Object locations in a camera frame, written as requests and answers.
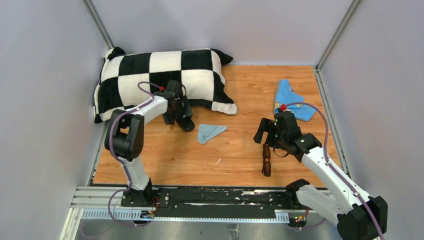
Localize black sunglasses case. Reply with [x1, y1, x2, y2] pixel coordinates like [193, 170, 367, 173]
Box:
[176, 117, 195, 132]

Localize light blue cleaning cloth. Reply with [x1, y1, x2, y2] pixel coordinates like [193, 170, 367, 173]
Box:
[197, 124, 228, 145]

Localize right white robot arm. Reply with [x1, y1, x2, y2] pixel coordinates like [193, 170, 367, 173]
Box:
[253, 111, 388, 240]

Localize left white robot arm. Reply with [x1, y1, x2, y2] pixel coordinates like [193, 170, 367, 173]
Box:
[104, 80, 195, 207]

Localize brown sunglasses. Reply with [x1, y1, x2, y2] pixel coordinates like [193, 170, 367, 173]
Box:
[261, 144, 272, 177]

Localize blue crumpled cloth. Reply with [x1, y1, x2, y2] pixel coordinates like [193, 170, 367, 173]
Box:
[273, 79, 316, 122]

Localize black white checkered pillow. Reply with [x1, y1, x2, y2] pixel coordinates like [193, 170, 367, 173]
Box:
[93, 46, 238, 124]

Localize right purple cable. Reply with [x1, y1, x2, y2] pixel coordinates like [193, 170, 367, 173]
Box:
[279, 101, 387, 240]

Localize aluminium frame rail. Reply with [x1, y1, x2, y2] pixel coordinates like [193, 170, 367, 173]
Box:
[66, 185, 332, 223]

